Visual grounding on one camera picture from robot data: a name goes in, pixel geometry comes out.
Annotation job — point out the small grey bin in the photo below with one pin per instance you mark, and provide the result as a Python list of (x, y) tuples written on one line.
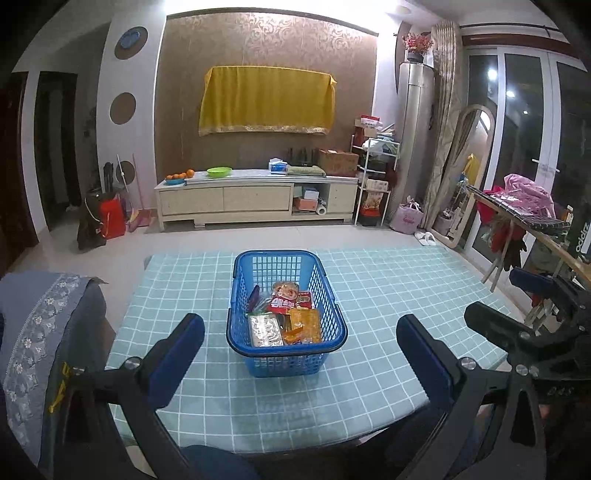
[(444, 225)]

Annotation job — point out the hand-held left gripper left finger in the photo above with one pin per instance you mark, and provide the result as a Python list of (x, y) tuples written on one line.
[(178, 355)]

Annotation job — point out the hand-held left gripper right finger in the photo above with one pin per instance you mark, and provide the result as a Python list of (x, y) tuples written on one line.
[(422, 357)]

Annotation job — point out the white printed box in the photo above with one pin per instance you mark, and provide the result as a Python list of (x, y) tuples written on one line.
[(377, 184)]

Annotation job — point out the black hanging garment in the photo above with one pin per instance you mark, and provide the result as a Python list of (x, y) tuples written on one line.
[(515, 251)]

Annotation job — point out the blue fruit plate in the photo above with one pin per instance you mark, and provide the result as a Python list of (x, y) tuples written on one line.
[(174, 182)]

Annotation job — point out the red and white box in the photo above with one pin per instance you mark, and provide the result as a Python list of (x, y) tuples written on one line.
[(368, 126)]

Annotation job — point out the person's right hand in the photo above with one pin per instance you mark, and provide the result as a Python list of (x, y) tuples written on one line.
[(545, 410)]

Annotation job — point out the brown cardboard box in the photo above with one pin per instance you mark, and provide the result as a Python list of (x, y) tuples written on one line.
[(338, 162)]

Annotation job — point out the red bag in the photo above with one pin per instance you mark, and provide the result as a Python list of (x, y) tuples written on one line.
[(113, 219)]

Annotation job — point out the pink crumpled cloth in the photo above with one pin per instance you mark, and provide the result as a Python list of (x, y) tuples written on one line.
[(531, 194)]

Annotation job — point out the red patterned box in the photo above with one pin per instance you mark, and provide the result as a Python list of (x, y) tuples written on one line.
[(373, 207)]

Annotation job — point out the glass balcony door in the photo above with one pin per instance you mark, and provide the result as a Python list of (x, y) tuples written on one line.
[(521, 115)]

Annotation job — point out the arched standing mirror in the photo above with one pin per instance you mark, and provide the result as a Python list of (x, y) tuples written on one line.
[(457, 152)]

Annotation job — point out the maroon snack packet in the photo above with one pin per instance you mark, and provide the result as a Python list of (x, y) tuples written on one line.
[(253, 300)]

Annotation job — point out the white metal shelf rack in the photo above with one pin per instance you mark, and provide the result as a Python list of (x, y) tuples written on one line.
[(358, 184)]

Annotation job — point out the dark upright object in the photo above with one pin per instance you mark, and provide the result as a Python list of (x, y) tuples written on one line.
[(108, 176)]

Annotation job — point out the round bread packet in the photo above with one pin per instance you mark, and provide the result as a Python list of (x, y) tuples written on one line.
[(286, 290)]

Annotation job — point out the beige TV cabinet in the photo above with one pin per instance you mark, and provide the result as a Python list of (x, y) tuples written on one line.
[(254, 198)]

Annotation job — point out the yellow cloth with gold trim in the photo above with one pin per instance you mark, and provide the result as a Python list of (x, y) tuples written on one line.
[(268, 99)]

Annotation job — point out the tall silver air conditioner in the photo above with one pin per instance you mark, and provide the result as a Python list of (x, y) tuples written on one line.
[(415, 138)]

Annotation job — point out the vase with red flowers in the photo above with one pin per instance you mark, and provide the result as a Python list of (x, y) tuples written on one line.
[(418, 46)]

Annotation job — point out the round brown wall panel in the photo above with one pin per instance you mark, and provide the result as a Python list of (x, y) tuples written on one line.
[(134, 48), (126, 170), (123, 108)]

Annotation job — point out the white paper roll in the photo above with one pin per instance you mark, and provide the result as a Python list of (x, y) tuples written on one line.
[(322, 210)]

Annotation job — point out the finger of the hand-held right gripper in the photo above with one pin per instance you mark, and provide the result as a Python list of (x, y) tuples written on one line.
[(494, 319), (531, 278)]

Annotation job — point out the orange snack packet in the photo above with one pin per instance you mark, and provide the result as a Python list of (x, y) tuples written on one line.
[(304, 326)]

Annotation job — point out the blue and white tissue box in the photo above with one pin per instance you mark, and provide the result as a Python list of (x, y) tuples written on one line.
[(278, 166)]

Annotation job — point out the chair with blue-grey cover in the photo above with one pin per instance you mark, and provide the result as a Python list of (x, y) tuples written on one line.
[(41, 323)]

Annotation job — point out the green flat cushion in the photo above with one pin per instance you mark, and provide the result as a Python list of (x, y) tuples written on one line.
[(305, 170)]

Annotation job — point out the pale blue box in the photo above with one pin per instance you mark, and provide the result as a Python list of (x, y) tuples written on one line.
[(309, 192)]

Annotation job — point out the green and white folded cloth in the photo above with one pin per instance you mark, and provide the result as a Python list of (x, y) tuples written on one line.
[(383, 143)]

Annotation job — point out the blue plastic basket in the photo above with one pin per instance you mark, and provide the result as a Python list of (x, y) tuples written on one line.
[(286, 360)]

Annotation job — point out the red hanging garment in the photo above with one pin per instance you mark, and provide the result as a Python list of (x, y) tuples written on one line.
[(496, 230)]

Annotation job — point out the beige patterned curtain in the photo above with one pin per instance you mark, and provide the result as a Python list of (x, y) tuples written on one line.
[(445, 115)]

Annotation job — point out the dark wooden door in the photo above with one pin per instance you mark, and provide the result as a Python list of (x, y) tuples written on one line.
[(14, 161), (57, 147)]

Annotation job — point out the pile of oranges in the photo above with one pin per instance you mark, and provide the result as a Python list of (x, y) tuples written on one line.
[(181, 175)]

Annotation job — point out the blue wall plate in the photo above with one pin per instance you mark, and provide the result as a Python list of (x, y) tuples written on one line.
[(128, 38)]

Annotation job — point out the green bowl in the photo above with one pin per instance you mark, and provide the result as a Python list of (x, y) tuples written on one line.
[(219, 172)]

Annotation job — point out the wooden folding clothes rack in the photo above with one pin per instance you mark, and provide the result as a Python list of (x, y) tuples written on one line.
[(521, 211)]

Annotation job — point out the pink tote bag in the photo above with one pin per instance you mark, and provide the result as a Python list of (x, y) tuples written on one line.
[(407, 217)]

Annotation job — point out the person's blue trouser leg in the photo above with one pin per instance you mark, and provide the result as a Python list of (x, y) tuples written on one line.
[(221, 464)]

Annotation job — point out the black bag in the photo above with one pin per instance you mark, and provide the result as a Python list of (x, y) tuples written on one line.
[(90, 224)]

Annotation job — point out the orange box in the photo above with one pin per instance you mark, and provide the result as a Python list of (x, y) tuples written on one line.
[(304, 204)]

